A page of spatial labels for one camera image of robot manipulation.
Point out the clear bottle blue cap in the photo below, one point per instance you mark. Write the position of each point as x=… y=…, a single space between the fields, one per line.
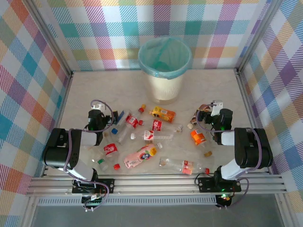
x=120 y=117

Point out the brown coffee drink bottle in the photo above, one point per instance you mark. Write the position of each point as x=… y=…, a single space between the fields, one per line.
x=202 y=107

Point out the red label cola bottle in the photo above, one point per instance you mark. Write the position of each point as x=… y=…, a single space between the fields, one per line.
x=157 y=125
x=131 y=121
x=110 y=150
x=188 y=165

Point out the tan bottle cap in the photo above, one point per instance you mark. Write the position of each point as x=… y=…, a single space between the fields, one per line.
x=105 y=134

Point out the orange label clear bottle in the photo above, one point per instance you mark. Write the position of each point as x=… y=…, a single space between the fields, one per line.
x=197 y=137

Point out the yellow orange juice bottle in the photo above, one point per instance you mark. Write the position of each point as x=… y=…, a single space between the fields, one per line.
x=163 y=113

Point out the clear bottle green cap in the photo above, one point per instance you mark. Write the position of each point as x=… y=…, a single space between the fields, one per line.
x=101 y=161

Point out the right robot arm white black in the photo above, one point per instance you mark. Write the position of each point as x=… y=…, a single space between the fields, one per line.
x=253 y=151

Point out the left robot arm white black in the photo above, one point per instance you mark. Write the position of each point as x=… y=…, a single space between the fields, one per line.
x=59 y=156

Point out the cream plastic waste bin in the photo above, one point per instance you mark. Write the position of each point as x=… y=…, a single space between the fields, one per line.
x=163 y=89

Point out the teal plastic bin liner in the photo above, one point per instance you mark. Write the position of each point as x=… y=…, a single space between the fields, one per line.
x=165 y=54

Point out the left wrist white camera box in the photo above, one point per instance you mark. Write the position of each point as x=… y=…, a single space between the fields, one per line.
x=98 y=107

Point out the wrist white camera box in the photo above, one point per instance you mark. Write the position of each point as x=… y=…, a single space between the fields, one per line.
x=216 y=107
x=98 y=107

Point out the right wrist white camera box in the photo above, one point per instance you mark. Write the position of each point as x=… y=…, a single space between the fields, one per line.
x=216 y=107

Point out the right aluminium side rail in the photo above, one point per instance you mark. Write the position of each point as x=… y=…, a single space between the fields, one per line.
x=246 y=99

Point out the aluminium side rail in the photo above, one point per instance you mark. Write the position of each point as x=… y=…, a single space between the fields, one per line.
x=246 y=99
x=62 y=106

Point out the left aluminium side rail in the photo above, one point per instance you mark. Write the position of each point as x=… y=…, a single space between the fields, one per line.
x=62 y=106

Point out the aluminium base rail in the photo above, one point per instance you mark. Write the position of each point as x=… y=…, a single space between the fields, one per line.
x=154 y=184

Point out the right aluminium upright post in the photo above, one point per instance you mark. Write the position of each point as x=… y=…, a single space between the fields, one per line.
x=257 y=35

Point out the aluminium upright post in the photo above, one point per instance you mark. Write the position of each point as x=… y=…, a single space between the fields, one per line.
x=257 y=35
x=50 y=37

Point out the left aluminium upright post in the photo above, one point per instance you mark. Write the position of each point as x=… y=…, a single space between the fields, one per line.
x=50 y=37

